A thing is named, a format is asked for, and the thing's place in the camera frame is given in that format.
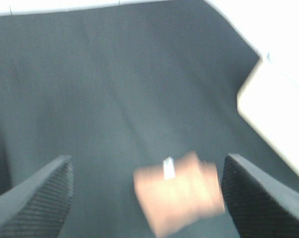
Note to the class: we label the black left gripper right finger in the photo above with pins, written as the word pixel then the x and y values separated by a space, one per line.
pixel 260 205

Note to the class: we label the pale green plastic basket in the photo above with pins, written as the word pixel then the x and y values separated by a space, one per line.
pixel 269 98

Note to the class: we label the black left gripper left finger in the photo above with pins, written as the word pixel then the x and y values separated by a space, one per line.
pixel 38 207

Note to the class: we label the brown microfibre towel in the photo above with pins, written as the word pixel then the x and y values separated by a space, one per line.
pixel 176 193

